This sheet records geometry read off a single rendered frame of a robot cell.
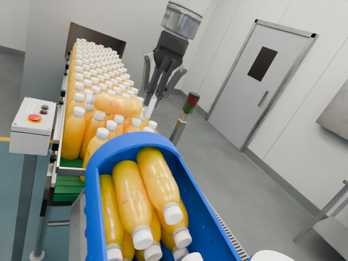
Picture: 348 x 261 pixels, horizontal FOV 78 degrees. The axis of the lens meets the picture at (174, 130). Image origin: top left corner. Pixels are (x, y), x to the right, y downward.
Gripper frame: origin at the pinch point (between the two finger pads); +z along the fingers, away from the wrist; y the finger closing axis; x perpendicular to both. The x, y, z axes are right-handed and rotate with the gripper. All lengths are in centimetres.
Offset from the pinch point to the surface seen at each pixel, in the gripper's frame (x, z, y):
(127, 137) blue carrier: 7.5, 6.9, 5.8
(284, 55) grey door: -224, -53, -286
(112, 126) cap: -15.7, 17.1, 4.3
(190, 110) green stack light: -34, 11, -37
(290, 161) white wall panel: -119, 84, -305
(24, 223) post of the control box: -17, 72, 27
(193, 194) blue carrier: 19.2, 15.2, -13.5
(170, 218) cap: 29.0, 11.7, -1.0
